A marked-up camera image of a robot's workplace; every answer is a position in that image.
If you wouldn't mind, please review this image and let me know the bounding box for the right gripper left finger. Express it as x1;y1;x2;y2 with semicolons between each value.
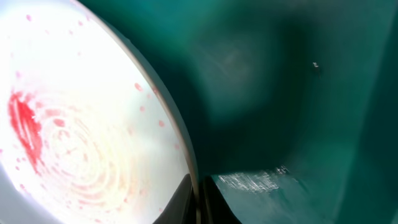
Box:
154;174;195;224

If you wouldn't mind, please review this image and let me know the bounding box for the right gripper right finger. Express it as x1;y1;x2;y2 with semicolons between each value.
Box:
201;176;241;224

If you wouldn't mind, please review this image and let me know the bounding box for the light blue plate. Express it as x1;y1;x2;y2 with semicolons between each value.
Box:
1;1;201;224

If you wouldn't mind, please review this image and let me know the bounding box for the teal plastic tray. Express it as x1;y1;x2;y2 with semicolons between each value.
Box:
85;0;397;223

